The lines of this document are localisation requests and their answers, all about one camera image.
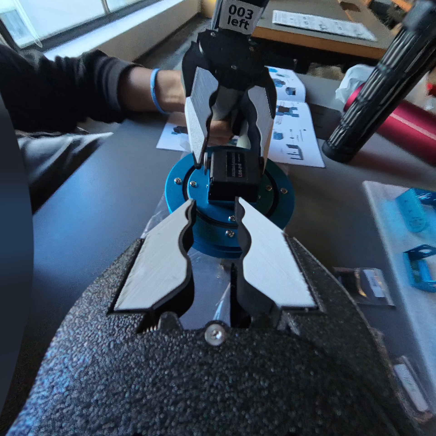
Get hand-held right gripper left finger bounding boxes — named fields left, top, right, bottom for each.
left=113, top=199, right=197, bottom=321

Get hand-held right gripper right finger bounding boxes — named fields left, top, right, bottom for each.
left=234, top=196, right=319, bottom=328

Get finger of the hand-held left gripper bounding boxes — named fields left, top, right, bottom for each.
left=185, top=66, right=219, bottom=170
left=234, top=86, right=275, bottom=172

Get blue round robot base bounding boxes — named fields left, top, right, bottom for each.
left=165, top=146, right=295, bottom=259

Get wood-edged grey desk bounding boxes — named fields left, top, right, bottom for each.
left=252, top=0, right=389, bottom=60

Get person's left hand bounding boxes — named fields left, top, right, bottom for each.
left=162, top=70, right=235, bottom=146

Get blue wristband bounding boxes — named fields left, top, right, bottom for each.
left=149, top=68, right=169, bottom=114

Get printed assembly instruction sheet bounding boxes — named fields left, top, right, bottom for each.
left=156, top=66, right=326, bottom=168

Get clear plastic bag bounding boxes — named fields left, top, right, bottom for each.
left=143, top=198, right=246, bottom=327

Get black flat case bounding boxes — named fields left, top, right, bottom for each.
left=307, top=102, right=343, bottom=140

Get bag of dark hardware parts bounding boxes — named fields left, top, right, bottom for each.
left=332, top=267, right=396, bottom=308

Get printed paper sheet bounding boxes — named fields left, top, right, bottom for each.
left=272, top=10, right=377, bottom=42

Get crumpled white plastic wrap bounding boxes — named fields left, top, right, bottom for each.
left=335, top=64, right=379, bottom=103

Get black screwdriver bit holder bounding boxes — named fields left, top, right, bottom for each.
left=322, top=0, right=436, bottom=163

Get red cylindrical case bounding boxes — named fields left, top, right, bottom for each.
left=344, top=83, right=436, bottom=164

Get group of blue metal brackets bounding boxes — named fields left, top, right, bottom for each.
left=385, top=189, right=436, bottom=293

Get person's legs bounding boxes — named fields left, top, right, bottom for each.
left=15, top=131, right=114, bottom=213

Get white foam sheet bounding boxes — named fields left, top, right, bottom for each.
left=363, top=181, right=436, bottom=375

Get small clear parts bag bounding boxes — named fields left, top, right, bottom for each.
left=375, top=327, right=433, bottom=423

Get window with dark frame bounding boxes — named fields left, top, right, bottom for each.
left=0, top=0, right=164, bottom=48

